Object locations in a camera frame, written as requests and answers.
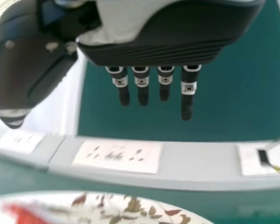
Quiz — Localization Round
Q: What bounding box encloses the black plug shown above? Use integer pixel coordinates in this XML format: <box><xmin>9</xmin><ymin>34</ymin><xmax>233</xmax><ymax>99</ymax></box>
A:
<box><xmin>257</xmin><ymin>149</ymin><xmax>271</xmax><ymax>168</ymax></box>

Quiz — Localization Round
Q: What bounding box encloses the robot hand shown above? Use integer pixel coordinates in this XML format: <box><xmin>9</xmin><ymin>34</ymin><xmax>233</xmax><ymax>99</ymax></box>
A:
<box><xmin>0</xmin><ymin>0</ymin><xmax>266</xmax><ymax>129</ymax></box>

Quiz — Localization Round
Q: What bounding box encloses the grey socket rail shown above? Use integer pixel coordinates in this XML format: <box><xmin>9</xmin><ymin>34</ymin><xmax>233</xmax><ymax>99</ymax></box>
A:
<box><xmin>0</xmin><ymin>134</ymin><xmax>280</xmax><ymax>194</ymax></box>

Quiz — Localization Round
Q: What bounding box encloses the plate with brown leaf pattern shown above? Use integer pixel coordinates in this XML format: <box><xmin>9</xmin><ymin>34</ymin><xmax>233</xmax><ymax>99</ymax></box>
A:
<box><xmin>0</xmin><ymin>189</ymin><xmax>217</xmax><ymax>224</ymax></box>

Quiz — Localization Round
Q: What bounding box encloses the red biscuit packet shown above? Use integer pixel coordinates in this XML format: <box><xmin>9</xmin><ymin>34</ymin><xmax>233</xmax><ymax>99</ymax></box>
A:
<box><xmin>0</xmin><ymin>202</ymin><xmax>61</xmax><ymax>224</ymax></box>

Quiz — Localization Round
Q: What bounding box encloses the white wall socket plate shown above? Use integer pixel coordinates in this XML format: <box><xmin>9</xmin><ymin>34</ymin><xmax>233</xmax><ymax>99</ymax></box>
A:
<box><xmin>237</xmin><ymin>139</ymin><xmax>280</xmax><ymax>177</ymax></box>
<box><xmin>0</xmin><ymin>130</ymin><xmax>44</xmax><ymax>154</ymax></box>
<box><xmin>72</xmin><ymin>139</ymin><xmax>163</xmax><ymax>175</ymax></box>

